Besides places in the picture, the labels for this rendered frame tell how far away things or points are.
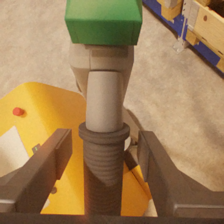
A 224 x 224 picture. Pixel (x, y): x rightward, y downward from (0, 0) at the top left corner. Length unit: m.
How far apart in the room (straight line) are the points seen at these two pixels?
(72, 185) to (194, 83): 1.32
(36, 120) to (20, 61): 1.75
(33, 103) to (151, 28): 1.48
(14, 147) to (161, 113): 1.15
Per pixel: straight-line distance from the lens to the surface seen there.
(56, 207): 0.71
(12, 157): 0.83
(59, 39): 2.29
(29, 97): 0.86
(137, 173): 1.11
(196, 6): 1.25
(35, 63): 2.31
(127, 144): 1.05
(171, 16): 1.59
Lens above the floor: 1.48
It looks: 69 degrees down
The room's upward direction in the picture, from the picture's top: 46 degrees counter-clockwise
